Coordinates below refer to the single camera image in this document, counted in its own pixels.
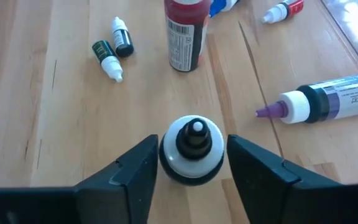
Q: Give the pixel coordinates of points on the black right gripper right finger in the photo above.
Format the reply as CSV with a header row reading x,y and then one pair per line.
x,y
275,193

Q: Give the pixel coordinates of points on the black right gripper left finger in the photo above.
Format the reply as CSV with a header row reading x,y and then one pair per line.
x,y
129,186

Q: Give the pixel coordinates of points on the large black food coloring bottle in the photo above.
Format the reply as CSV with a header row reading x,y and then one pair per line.
x,y
194,143

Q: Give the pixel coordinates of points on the large purple food coloring bottle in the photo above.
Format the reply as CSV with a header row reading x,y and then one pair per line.
x,y
337,99

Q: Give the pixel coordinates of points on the small green dropper bottle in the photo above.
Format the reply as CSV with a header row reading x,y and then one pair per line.
x,y
104,53

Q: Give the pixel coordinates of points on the large red food coloring bottle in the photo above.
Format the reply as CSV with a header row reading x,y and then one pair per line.
x,y
185,40

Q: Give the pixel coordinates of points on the white tube red green cap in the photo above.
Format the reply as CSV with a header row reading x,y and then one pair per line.
x,y
283,11

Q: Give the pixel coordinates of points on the large blue food coloring bottle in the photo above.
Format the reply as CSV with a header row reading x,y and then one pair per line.
x,y
217,6

